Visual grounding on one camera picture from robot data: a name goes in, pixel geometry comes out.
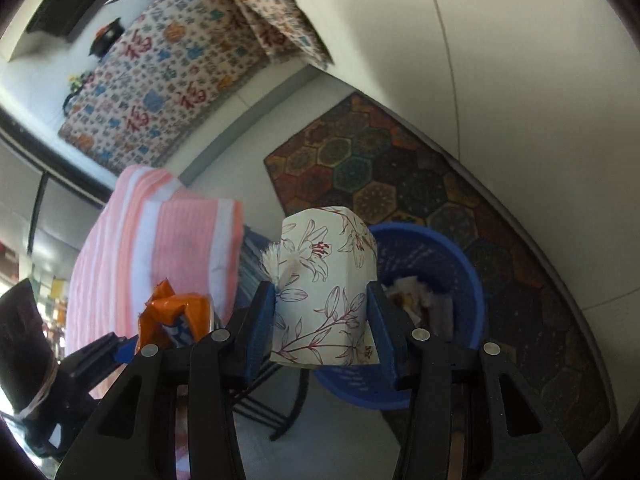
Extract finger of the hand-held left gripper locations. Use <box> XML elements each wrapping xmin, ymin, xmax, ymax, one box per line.
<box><xmin>62</xmin><ymin>332</ymin><xmax>139</xmax><ymax>397</ymax></box>

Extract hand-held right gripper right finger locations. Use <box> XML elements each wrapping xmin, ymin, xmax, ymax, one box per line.
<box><xmin>365</xmin><ymin>280</ymin><xmax>583</xmax><ymax>480</ymax></box>

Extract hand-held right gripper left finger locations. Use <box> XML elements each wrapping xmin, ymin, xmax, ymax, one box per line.
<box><xmin>55</xmin><ymin>280</ymin><xmax>278</xmax><ymax>480</ymax></box>

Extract orange blue snack wrapper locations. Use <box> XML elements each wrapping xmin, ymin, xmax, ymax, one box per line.
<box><xmin>137</xmin><ymin>280</ymin><xmax>217</xmax><ymax>354</ymax></box>

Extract floral tissue pack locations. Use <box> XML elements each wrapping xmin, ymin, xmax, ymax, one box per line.
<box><xmin>260</xmin><ymin>206</ymin><xmax>379</xmax><ymax>369</ymax></box>

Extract blue plastic wastebasket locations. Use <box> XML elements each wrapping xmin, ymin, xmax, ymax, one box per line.
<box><xmin>312</xmin><ymin>222</ymin><xmax>487</xmax><ymax>411</ymax></box>

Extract pink striped tablecloth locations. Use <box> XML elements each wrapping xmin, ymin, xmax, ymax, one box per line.
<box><xmin>65</xmin><ymin>166</ymin><xmax>246</xmax><ymax>401</ymax></box>

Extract grey refrigerator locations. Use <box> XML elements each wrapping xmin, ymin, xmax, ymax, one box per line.
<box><xmin>0</xmin><ymin>132</ymin><xmax>118</xmax><ymax>281</ymax></box>

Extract hexagon patterned rug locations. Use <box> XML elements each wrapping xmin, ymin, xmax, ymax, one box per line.
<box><xmin>264</xmin><ymin>92</ymin><xmax>614</xmax><ymax>456</ymax></box>

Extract large printed blanket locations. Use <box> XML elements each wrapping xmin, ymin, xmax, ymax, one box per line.
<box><xmin>57</xmin><ymin>0</ymin><xmax>274</xmax><ymax>171</ymax></box>

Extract white lower cabinets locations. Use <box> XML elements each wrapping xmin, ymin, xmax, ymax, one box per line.
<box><xmin>270</xmin><ymin>0</ymin><xmax>640</xmax><ymax>313</ymax></box>

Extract black clay pot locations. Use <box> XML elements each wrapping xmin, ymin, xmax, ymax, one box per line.
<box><xmin>89</xmin><ymin>17</ymin><xmax>124</xmax><ymax>57</ymax></box>

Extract small printed blanket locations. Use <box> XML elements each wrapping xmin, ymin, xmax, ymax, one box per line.
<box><xmin>207</xmin><ymin>0</ymin><xmax>335</xmax><ymax>72</ymax></box>

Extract black range hood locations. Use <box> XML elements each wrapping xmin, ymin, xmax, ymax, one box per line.
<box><xmin>26</xmin><ymin>0</ymin><xmax>109</xmax><ymax>44</ymax></box>

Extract black metal table frame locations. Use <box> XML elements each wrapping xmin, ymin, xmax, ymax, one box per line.
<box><xmin>227</xmin><ymin>230</ymin><xmax>309</xmax><ymax>442</ymax></box>

